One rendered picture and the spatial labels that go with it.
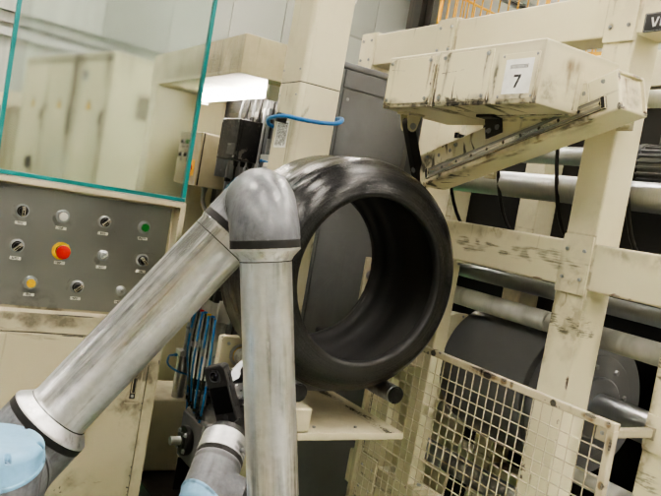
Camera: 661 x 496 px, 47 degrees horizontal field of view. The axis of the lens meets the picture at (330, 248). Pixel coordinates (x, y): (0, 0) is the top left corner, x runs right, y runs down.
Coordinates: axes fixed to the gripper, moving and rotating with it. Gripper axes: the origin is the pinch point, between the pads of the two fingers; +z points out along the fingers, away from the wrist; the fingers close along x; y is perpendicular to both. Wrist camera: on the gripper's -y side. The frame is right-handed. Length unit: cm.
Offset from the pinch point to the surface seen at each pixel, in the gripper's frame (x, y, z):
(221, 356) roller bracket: -27.4, 23.4, 27.3
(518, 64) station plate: 61, -24, 59
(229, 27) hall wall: -436, 209, 999
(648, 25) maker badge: 90, -17, 80
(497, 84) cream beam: 55, -19, 61
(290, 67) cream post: -2, -28, 86
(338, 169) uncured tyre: 18.1, -17.0, 40.9
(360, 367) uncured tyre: 13.0, 24.9, 18.8
